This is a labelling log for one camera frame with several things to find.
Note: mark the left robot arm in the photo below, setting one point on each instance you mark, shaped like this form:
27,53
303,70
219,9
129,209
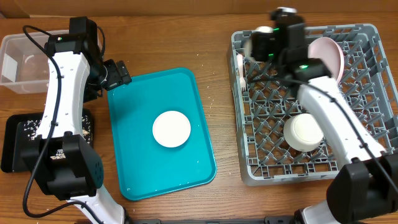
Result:
60,160

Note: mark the teal serving tray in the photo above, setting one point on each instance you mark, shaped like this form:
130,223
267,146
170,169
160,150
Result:
145,168

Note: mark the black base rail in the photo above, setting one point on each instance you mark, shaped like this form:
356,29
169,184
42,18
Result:
286,219

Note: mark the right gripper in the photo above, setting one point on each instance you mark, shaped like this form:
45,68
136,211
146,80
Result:
260,44

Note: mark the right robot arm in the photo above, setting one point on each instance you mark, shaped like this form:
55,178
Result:
366,185

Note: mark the white plastic fork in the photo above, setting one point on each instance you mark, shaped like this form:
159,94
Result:
241,70

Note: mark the grey dishwasher rack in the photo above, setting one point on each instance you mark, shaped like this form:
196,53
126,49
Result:
262,107

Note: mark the pink bowl with nuts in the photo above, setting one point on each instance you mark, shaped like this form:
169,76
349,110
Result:
171,129

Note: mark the pile of rice and nuts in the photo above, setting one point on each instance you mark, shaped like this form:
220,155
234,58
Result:
31,126

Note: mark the white bowl with rice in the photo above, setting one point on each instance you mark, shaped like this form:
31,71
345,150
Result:
302,132

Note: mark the clear plastic bin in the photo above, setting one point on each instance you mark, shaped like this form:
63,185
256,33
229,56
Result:
24,67

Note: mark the white paper cup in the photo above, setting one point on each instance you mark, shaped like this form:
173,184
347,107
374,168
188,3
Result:
259,47

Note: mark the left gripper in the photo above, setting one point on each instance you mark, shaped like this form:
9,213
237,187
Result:
117,74

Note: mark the black waste tray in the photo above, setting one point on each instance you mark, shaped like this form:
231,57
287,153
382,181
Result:
11,160

